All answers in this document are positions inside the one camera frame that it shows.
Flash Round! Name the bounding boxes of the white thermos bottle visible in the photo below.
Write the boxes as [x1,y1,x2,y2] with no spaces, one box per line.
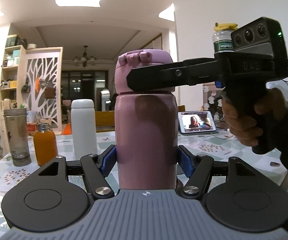
[71,99,97,160]

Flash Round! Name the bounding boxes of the chandelier ceiling lamp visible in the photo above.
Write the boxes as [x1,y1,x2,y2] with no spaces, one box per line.
[72,45,97,68]

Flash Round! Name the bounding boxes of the white tree pattern screen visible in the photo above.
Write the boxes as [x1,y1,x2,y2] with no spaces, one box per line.
[16,47,63,132]

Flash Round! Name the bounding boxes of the pink thermos bottle cap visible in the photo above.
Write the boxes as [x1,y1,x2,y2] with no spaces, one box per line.
[114,49,173,94]

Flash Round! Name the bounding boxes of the pink thermos bottle body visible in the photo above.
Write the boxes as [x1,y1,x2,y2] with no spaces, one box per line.
[115,93,178,190]

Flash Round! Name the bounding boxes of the orange juice glass bottle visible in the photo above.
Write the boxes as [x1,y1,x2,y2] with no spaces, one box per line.
[34,123,58,166]

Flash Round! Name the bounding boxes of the cream shelf cabinet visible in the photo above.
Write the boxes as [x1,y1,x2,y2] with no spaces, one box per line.
[0,34,27,111]

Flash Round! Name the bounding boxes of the grey transparent tumbler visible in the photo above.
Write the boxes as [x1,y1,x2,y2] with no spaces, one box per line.
[4,108,31,167]

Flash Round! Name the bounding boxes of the wooden chair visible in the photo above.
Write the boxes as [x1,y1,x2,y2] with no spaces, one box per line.
[95,111,115,133]

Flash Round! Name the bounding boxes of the tablet with video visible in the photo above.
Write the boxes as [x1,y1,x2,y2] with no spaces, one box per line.
[178,111,217,135]

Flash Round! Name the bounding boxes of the black camera box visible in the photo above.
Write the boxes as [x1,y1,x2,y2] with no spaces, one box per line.
[231,17,287,56]

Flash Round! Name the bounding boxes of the yellow bananas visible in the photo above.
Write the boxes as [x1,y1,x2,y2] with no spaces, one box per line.
[214,23,238,31]

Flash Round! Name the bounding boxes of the person's right hand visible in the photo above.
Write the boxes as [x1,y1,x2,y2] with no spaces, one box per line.
[222,88,288,147]

